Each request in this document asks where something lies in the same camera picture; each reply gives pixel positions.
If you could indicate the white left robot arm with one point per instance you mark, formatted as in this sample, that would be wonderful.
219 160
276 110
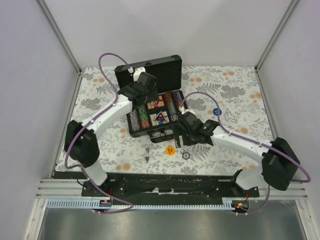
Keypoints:
81 139

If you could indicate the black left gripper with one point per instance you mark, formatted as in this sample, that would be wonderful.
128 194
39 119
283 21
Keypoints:
153 95

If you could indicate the black poker set case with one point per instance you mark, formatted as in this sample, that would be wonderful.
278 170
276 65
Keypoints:
168 71

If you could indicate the orange black chip row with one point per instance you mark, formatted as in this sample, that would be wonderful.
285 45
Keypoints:
171 107

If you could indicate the aluminium frame post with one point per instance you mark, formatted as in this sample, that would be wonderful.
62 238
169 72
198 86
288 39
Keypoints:
293 4
58 34

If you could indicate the red playing card deck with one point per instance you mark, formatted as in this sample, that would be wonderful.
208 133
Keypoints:
156 104

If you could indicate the blue small blind button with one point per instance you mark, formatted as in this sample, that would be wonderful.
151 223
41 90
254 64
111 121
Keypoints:
217 111

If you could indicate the triangular all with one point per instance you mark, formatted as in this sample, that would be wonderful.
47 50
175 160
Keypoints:
161 117

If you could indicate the orange big blind button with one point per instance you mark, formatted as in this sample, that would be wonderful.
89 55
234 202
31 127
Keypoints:
170 151

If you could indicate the left aluminium frame post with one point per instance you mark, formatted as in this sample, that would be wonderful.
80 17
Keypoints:
58 34

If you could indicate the slotted cable duct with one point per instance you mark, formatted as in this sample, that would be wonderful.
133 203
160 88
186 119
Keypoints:
97 204

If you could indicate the green chip row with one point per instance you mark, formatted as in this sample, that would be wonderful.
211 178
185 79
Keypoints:
143 117

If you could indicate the blue tan chip row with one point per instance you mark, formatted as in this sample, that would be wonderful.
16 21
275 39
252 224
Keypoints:
134 120

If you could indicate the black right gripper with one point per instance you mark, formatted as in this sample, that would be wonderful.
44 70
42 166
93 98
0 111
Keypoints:
181 132

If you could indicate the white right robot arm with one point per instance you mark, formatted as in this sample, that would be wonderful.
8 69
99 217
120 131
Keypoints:
273 167

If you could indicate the purple orange chip row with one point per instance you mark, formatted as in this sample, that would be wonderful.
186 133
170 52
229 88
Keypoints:
178 99

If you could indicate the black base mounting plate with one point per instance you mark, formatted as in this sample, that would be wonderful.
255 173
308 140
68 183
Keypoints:
125 185

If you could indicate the right aluminium frame post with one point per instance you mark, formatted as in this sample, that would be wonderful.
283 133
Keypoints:
293 4

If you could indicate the blue playing card deck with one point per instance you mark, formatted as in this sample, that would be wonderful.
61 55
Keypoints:
154 123

